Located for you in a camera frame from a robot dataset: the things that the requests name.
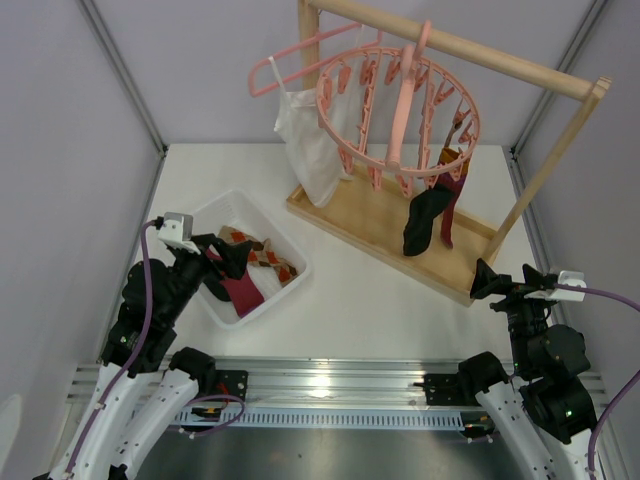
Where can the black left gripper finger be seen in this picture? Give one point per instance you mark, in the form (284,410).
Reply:
(206,242)
(233,258)

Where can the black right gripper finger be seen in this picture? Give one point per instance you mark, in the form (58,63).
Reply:
(536,281)
(487,282)

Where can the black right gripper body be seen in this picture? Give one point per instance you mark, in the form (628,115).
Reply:
(516,290)

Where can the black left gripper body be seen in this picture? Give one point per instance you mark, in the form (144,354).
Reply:
(204,256)

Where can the white plastic basket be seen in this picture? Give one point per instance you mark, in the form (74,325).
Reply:
(236,209)

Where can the black sock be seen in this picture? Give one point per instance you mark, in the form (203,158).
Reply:
(423,210)

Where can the beige argyle sock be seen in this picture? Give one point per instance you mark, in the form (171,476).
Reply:
(452,132)
(262,254)

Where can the pink round clip hanger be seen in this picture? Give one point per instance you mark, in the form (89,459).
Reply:
(397,110)

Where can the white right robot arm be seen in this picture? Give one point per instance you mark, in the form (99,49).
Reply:
(542,409)

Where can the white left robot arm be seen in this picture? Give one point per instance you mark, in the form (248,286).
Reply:
(117,431)

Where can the pink clothes hanger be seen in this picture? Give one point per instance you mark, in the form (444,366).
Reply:
(317,61)

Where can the magenta striped sock yellow cuff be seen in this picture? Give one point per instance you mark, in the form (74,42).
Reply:
(241,293)

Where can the white camisole top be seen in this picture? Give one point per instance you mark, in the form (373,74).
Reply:
(311,152)

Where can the wooden clothes rack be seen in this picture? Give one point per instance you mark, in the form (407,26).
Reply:
(370,213)

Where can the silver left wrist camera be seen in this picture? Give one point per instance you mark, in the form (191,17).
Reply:
(175,231)

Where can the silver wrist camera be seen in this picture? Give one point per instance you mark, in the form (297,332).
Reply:
(570,288)
(175,231)

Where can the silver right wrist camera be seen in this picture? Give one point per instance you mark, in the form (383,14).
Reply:
(570,288)

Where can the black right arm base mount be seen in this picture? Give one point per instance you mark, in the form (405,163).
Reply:
(444,390)

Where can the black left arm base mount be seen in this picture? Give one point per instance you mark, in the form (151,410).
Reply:
(231,382)

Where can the aluminium mounting rail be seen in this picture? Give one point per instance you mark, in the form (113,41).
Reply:
(335,383)

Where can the white slotted cable duct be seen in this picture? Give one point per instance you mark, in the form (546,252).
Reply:
(414,419)

